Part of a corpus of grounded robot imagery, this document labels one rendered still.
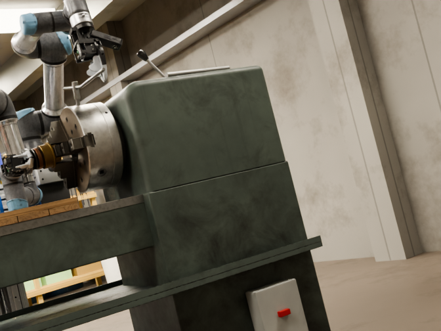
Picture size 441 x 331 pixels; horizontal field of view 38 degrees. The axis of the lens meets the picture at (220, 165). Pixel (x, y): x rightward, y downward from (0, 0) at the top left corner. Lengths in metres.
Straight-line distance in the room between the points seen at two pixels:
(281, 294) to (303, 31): 3.67
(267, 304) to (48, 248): 0.77
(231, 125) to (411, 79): 2.79
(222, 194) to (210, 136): 0.21
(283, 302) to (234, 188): 0.44
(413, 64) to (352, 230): 1.54
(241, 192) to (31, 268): 0.79
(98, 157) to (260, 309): 0.77
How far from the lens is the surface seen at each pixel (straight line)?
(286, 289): 2.34
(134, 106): 2.23
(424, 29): 4.92
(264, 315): 2.29
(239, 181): 2.35
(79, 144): 2.22
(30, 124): 3.01
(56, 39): 2.79
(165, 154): 2.23
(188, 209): 2.24
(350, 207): 5.56
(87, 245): 2.16
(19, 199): 2.52
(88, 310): 2.02
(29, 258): 2.11
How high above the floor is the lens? 0.79
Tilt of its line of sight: 3 degrees up
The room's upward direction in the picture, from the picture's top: 14 degrees counter-clockwise
